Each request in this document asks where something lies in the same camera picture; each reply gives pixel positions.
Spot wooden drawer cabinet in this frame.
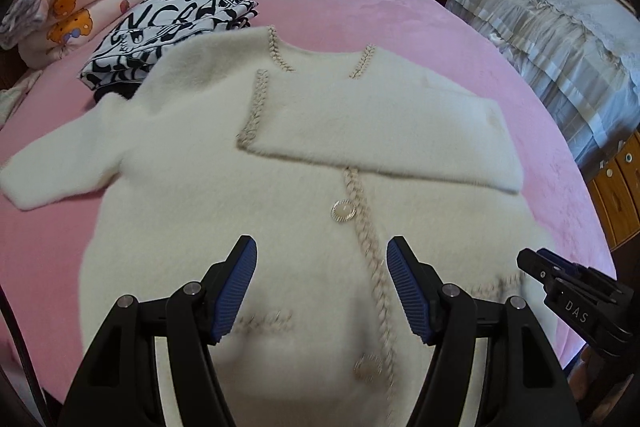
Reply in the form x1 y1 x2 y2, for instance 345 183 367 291
587 139 640 253

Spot white fuzzy cardigan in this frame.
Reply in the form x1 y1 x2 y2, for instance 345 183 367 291
0 25 551 427

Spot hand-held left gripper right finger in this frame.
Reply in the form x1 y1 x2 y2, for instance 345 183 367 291
386 235 586 427

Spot pink bed blanket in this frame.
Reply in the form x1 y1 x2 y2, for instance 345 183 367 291
0 0 618 427

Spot light cloth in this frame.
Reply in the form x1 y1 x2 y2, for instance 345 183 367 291
0 69 43 128

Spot black and white printed clothes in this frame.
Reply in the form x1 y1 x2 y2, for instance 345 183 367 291
76 0 259 100

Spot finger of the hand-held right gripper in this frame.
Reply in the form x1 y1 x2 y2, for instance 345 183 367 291
516 248 566 290

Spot pink bear print quilt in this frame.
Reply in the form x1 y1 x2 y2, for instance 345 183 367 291
17 0 146 70

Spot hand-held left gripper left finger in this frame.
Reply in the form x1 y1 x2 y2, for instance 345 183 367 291
59 234 258 427

